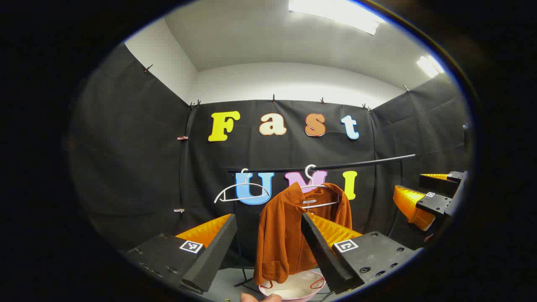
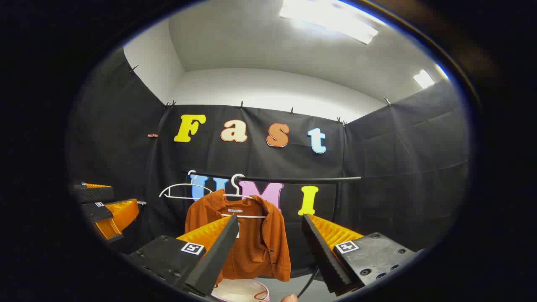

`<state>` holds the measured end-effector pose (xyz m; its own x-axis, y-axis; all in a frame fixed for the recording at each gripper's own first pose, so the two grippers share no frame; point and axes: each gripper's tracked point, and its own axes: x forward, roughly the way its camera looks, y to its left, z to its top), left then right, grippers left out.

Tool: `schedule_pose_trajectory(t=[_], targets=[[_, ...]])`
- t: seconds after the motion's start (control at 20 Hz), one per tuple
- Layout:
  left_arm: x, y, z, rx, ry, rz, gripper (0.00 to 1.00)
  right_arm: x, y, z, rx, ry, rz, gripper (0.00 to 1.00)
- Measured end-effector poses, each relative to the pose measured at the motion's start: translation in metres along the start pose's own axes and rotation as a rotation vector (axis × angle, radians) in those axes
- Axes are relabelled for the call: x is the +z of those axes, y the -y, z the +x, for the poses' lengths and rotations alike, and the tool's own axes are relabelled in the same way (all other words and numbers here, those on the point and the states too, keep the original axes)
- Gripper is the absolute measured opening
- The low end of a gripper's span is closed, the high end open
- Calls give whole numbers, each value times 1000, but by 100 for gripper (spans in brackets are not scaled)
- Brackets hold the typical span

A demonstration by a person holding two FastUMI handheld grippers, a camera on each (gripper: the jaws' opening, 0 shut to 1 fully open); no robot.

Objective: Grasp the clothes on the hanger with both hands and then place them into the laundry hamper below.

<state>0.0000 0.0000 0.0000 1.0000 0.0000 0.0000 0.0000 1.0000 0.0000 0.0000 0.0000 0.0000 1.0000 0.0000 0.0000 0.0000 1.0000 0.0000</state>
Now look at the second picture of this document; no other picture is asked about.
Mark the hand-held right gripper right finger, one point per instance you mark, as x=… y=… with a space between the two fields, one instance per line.
x=325 y=260

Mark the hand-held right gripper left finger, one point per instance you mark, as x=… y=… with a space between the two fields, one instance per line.
x=218 y=256

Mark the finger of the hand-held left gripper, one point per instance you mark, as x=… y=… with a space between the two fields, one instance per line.
x=98 y=212
x=94 y=193

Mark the white round laundry hamper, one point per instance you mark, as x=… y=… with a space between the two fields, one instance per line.
x=239 y=291

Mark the white plastic hanger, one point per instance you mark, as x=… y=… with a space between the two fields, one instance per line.
x=251 y=216
x=181 y=184

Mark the black clothes rack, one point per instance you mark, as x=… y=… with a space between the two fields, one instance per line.
x=302 y=180

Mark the black backdrop cloth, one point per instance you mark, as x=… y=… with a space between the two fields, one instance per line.
x=377 y=167

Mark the small ceiling light panel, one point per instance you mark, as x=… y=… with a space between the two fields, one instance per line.
x=423 y=79

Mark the large ceiling light panel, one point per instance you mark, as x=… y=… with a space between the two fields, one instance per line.
x=331 y=19

